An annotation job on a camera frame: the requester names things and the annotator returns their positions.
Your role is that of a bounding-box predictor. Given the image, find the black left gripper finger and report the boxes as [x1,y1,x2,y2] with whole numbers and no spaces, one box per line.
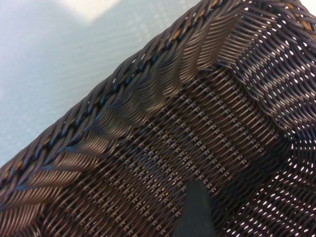
[172,180,216,237]

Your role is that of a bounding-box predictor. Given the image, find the dark brown woven wicker basket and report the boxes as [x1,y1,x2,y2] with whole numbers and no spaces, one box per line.
[0,0,316,237]

